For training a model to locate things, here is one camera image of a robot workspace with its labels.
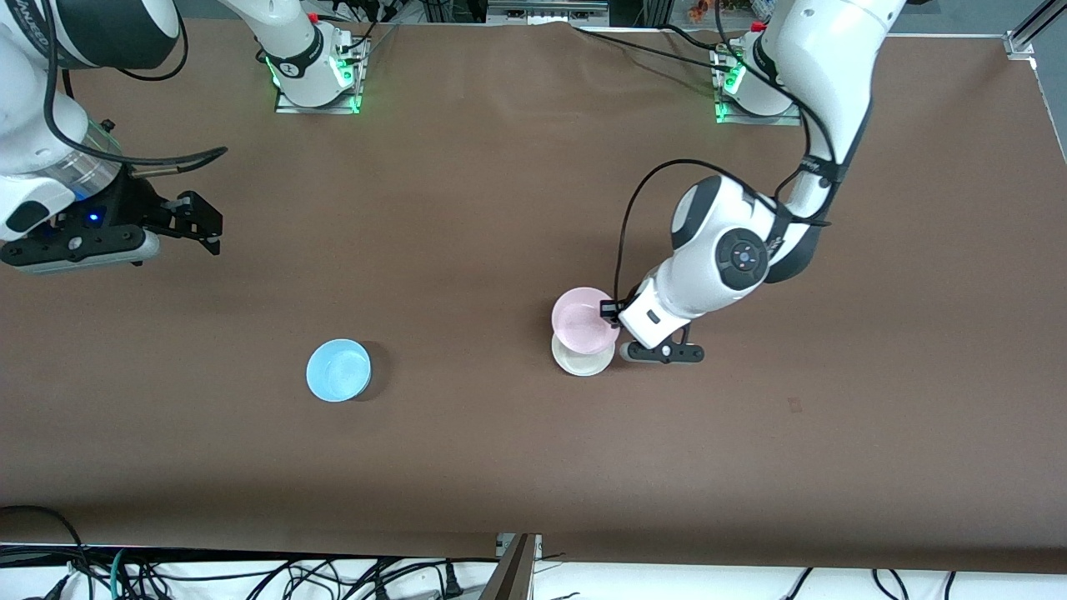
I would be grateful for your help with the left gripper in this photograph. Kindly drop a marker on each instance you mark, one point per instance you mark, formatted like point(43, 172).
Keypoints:
point(627, 302)

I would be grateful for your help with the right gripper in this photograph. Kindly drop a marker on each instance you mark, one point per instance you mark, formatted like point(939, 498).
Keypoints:
point(136, 202)

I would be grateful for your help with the pink bowl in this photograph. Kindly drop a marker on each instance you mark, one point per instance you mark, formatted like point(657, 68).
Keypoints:
point(579, 321)

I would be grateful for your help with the blue bowl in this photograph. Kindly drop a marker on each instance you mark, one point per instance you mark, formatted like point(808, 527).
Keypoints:
point(338, 371)

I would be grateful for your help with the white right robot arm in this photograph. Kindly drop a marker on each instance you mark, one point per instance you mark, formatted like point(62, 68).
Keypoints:
point(25, 125)

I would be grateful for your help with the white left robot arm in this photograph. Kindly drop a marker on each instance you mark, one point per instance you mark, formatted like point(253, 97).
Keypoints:
point(834, 67)

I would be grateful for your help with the white bowl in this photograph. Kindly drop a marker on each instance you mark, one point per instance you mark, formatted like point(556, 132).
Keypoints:
point(583, 364)

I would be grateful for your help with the brown table cover sheet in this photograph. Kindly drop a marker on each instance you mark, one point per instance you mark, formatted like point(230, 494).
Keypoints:
point(417, 250)

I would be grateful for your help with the aluminium profile beam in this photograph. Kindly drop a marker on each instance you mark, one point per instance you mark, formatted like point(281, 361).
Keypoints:
point(513, 575)

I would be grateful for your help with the black power plug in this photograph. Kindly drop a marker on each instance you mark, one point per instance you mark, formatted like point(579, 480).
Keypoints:
point(452, 579)

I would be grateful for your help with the small orange object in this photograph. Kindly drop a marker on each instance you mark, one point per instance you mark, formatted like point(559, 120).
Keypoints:
point(704, 8)

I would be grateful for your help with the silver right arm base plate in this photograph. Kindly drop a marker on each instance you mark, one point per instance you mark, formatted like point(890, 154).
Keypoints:
point(333, 107)

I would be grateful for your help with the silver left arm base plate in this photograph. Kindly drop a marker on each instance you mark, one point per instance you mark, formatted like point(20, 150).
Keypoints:
point(733, 117)

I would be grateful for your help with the grey metal rail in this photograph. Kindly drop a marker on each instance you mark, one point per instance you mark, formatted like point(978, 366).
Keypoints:
point(546, 12)

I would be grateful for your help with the aluminium frame corner bracket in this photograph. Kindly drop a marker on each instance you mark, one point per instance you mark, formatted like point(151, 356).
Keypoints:
point(1021, 43)

